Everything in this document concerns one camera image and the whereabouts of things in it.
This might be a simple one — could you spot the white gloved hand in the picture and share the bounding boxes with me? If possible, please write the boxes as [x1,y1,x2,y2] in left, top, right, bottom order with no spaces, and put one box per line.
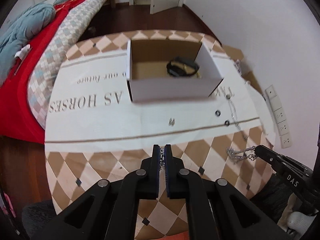
[287,211,316,235]

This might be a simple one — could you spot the bed with checkered mattress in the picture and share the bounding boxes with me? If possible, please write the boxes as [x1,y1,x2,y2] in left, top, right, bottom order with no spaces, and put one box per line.
[26,0,118,130]

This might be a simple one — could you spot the checkered tablecloth with lettering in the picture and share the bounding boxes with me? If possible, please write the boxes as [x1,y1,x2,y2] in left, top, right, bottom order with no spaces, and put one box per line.
[44,29,276,239]

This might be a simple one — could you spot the white wall socket strip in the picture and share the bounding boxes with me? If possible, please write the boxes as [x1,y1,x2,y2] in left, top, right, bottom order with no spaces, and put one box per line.
[265,85,292,148]

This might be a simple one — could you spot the small silver earrings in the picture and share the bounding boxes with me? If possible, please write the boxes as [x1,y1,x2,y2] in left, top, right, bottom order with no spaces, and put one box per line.
[169,118,175,126]

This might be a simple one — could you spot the white cardboard box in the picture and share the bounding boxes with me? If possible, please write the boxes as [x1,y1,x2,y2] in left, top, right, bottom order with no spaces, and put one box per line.
[127,39,224,103]

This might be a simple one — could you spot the blue-grey quilt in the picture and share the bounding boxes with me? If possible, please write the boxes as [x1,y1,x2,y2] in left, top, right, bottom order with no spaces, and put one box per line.
[1,0,67,83]

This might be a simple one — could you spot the red bed blanket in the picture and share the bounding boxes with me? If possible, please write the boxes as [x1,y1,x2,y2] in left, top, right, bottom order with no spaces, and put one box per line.
[0,0,111,144]

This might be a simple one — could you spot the thin silver chain bracelet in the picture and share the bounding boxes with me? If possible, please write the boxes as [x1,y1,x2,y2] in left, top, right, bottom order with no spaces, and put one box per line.
[158,148,167,172]

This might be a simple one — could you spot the black smart watch band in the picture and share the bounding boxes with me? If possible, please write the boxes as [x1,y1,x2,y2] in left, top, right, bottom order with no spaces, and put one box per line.
[167,56,201,79]

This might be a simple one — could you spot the thick silver chain bracelet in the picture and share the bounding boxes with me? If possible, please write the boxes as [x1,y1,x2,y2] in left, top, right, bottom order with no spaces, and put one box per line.
[226,145,258,165]

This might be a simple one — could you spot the white crumpled tissue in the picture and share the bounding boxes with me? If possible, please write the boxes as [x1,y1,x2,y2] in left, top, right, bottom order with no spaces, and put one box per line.
[15,44,31,60]

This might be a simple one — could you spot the brown cardboard box on floor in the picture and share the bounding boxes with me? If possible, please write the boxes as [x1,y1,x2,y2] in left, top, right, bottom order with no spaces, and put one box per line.
[222,44,263,95]

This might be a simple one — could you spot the long thin silver necklace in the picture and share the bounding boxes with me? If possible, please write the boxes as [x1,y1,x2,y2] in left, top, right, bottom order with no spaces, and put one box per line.
[224,93,249,142]

